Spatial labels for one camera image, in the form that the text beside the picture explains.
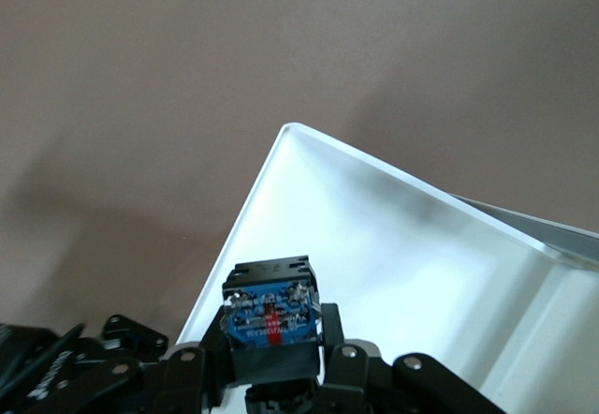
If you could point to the white plastic tray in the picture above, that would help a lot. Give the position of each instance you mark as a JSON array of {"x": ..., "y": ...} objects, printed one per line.
[{"x": 374, "y": 245}]

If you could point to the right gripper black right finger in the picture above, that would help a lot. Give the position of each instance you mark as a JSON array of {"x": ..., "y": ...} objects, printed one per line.
[{"x": 355, "y": 376}]

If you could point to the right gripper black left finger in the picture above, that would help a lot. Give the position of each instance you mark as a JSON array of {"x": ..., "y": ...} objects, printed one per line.
[{"x": 187, "y": 372}]

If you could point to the red push button switch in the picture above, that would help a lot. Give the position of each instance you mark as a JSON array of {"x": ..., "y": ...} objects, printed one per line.
[{"x": 271, "y": 315}]

